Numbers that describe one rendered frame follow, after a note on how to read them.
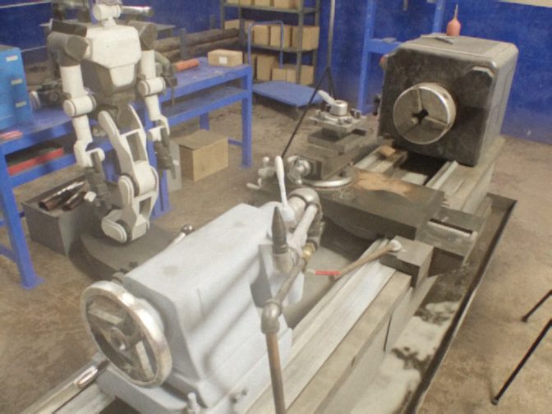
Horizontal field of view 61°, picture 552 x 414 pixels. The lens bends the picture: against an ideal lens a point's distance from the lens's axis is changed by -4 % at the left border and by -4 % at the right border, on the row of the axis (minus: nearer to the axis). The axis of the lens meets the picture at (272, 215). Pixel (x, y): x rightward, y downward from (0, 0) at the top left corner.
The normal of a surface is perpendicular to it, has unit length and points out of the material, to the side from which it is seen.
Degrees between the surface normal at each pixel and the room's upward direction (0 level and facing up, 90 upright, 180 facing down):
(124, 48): 90
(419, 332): 0
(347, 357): 0
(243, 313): 70
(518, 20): 90
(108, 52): 90
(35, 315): 0
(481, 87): 90
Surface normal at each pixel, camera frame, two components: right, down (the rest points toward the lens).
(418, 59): -0.55, 0.40
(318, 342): 0.03, -0.87
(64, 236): 0.86, 0.27
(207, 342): 0.79, -0.02
